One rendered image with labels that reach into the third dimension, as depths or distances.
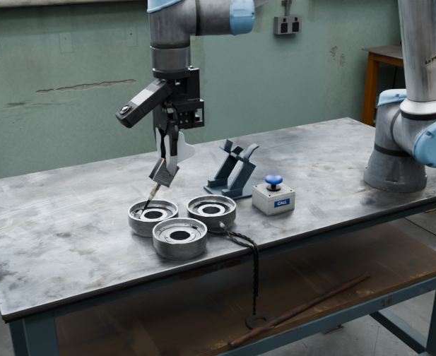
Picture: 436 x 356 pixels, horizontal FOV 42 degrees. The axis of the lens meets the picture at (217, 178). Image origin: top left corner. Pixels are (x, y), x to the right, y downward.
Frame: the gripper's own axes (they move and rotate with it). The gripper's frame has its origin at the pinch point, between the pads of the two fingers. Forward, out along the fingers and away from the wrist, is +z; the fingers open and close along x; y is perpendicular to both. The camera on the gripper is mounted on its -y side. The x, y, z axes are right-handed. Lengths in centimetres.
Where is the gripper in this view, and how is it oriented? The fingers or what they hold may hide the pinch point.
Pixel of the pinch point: (166, 167)
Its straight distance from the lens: 114.9
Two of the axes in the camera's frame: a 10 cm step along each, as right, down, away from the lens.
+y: 8.8, -1.9, 4.3
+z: 0.1, 9.2, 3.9
